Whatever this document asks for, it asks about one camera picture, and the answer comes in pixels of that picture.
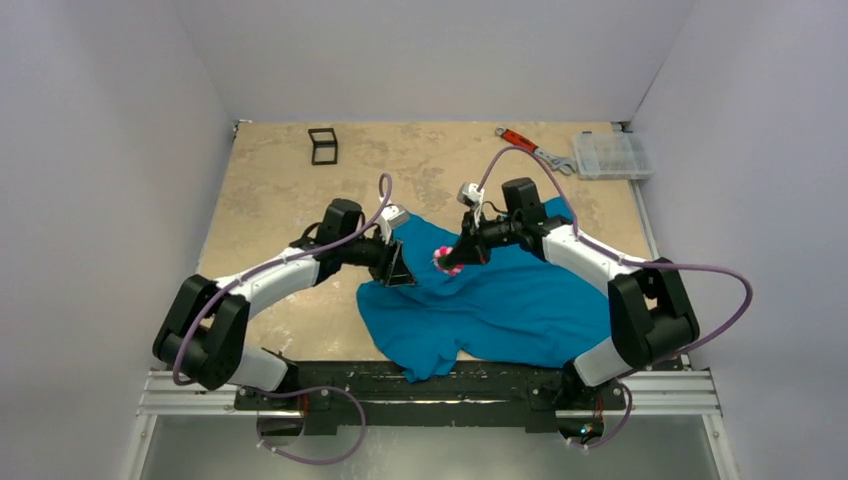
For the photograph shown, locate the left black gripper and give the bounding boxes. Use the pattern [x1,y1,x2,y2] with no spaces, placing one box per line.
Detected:
[339,224,416,286]

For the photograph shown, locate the pink flower brooch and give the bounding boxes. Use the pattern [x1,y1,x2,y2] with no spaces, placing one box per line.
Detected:
[433,246,464,276]

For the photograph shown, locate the blue t-shirt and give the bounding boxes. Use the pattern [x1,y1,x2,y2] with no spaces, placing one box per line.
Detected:
[356,215,610,383]

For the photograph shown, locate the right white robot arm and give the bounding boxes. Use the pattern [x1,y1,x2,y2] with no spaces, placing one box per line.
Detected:
[434,178,700,407]

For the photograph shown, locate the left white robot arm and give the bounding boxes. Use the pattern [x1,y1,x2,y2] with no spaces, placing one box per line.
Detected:
[152,198,416,409]

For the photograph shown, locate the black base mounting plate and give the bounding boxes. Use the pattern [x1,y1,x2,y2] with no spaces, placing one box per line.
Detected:
[234,360,630,439]

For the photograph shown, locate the clear plastic organizer box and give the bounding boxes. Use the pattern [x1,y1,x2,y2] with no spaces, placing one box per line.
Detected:
[572,131,655,181]

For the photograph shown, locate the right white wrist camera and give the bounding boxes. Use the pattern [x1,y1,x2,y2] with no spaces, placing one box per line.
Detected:
[457,182,485,227]

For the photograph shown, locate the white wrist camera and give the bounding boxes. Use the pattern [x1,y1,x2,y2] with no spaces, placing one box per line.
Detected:
[376,204,410,244]
[457,182,485,227]

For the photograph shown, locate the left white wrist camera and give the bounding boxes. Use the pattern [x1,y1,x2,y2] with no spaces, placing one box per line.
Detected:
[376,204,410,244]

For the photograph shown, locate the red handled adjustable wrench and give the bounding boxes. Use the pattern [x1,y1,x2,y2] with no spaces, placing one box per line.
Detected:
[495,126,577,176]

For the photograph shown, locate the black wire frame stand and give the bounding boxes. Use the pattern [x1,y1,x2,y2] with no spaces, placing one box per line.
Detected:
[307,127,339,166]

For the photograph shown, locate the aluminium rail frame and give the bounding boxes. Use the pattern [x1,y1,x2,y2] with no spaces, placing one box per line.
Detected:
[136,371,722,416]

